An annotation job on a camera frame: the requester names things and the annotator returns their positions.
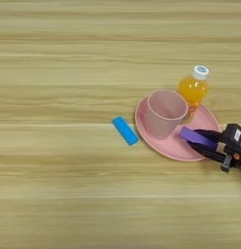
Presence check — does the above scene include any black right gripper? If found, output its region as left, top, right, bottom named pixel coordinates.
left=189, top=128, right=241, bottom=173

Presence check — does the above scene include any purple rectangular block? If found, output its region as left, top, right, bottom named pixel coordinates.
left=179, top=125, right=221, bottom=152

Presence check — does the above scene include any pink plastic cup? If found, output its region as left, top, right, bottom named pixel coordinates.
left=145, top=89, right=189, bottom=141

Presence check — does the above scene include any blue rectangular block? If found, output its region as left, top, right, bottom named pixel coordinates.
left=112, top=116, right=140, bottom=147

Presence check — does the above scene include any small black box white label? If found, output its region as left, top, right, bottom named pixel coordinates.
left=223, top=123, right=241, bottom=148

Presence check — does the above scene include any pink round plate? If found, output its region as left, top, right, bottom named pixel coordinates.
left=134, top=95, right=221, bottom=162

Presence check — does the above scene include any orange juice bottle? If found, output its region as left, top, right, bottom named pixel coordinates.
left=177, top=64, right=210, bottom=124

